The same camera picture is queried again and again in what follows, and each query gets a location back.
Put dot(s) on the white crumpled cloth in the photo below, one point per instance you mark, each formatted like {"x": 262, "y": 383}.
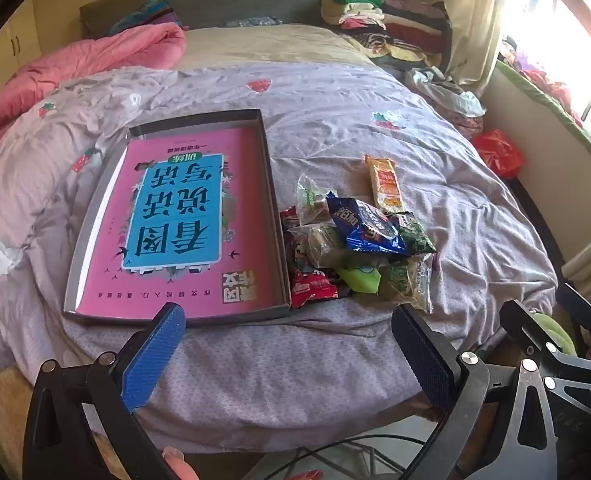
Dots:
{"x": 445, "y": 90}

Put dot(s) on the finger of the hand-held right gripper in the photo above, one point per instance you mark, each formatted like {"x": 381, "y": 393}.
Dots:
{"x": 525, "y": 322}
{"x": 588, "y": 310}

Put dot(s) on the pink quilt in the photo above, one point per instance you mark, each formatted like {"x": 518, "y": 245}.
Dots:
{"x": 75, "y": 65}

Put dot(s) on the lime green snack packet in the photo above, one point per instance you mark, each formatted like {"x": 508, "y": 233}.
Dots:
{"x": 360, "y": 277}

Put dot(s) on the beige bed sheet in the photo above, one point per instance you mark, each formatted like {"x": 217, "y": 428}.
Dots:
{"x": 275, "y": 42}

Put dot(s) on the blue grey patterned cloth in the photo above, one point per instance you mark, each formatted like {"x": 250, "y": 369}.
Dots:
{"x": 253, "y": 21}

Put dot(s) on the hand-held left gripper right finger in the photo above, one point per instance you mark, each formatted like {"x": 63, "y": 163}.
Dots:
{"x": 423, "y": 355}

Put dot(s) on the floral fabric bag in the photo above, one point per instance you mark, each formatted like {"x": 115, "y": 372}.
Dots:
{"x": 468, "y": 122}

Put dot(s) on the clear rice cracker packet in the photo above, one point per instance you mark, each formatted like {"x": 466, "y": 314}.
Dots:
{"x": 408, "y": 280}

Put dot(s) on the red snack packet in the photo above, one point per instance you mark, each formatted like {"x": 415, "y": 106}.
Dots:
{"x": 313, "y": 285}
{"x": 288, "y": 216}

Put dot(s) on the clear yellow cake packet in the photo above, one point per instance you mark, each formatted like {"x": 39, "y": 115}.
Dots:
{"x": 320, "y": 247}

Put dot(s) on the red plastic bag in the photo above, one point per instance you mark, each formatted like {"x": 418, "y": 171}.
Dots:
{"x": 498, "y": 152}

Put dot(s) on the green-edged window seat cushion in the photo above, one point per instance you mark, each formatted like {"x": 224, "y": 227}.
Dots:
{"x": 540, "y": 90}

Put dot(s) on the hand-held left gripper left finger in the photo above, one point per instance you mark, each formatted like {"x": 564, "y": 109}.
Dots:
{"x": 153, "y": 355}

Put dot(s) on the shallow grey box pink print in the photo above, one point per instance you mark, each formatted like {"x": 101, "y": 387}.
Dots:
{"x": 175, "y": 210}

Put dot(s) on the orange snack packet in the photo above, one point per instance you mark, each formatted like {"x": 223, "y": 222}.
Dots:
{"x": 385, "y": 185}

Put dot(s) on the blue cookie packet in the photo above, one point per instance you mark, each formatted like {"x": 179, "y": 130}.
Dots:
{"x": 365, "y": 230}

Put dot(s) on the cream wardrobe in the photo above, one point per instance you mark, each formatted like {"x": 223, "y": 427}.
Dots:
{"x": 20, "y": 35}

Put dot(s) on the stack of folded clothes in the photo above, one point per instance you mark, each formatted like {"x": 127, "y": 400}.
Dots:
{"x": 385, "y": 20}

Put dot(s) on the small clear pastry packet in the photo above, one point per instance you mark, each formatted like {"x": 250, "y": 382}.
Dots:
{"x": 310, "y": 200}

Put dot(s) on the beige curtain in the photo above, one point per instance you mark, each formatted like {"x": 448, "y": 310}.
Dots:
{"x": 470, "y": 20}

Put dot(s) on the dark green snack packet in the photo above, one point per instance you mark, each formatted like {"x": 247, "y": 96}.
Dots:
{"x": 418, "y": 237}

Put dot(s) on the window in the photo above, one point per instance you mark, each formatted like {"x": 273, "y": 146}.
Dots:
{"x": 550, "y": 0}

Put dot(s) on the black bed frame edge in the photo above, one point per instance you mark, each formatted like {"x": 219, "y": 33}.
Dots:
{"x": 540, "y": 220}

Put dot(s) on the colourful striped pillow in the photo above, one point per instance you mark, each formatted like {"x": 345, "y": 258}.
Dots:
{"x": 148, "y": 15}

